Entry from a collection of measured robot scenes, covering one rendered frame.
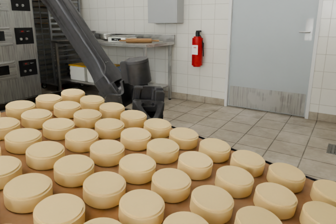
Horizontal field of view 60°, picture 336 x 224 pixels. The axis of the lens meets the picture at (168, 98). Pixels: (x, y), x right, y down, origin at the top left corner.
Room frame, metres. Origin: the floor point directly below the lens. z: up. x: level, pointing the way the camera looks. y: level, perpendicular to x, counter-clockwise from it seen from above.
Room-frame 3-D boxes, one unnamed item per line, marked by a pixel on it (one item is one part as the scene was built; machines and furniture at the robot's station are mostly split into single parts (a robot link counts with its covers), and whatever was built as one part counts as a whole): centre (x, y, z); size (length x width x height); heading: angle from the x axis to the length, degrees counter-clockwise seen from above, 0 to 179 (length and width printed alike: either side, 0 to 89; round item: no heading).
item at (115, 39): (4.41, 0.68, 0.92); 0.32 x 0.30 x 0.09; 155
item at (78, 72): (4.88, 1.36, 0.36); 0.46 x 0.38 x 0.26; 146
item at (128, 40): (4.14, 0.40, 0.91); 0.56 x 0.06 x 0.06; 86
